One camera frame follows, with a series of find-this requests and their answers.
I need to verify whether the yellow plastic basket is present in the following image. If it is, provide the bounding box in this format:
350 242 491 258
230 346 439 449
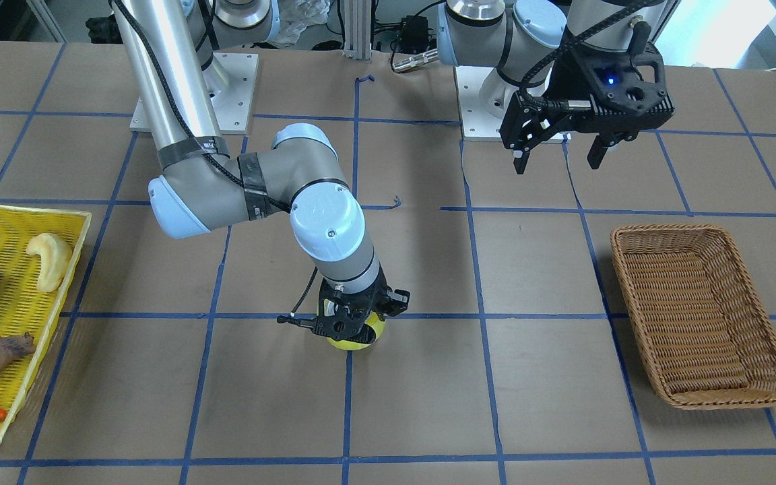
0 205 92 442

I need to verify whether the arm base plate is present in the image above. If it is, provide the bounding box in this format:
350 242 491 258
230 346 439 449
130 52 259 135
454 64 572 142

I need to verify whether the yellow toy banana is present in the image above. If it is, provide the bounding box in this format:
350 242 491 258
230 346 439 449
26 232 73 294

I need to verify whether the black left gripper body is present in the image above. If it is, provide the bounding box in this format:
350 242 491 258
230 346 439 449
500 41 676 150

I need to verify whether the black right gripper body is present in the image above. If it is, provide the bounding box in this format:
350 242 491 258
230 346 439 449
311 270 410 341

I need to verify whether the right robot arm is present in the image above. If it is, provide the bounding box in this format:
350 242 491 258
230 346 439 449
110 1 410 350

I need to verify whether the yellow tape roll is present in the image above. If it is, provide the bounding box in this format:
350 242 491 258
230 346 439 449
325 313 386 351

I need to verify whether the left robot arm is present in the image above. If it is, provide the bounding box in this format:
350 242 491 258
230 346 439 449
437 1 675 174

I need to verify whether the brown wicker basket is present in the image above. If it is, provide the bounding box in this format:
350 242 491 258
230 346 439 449
610 224 776 410

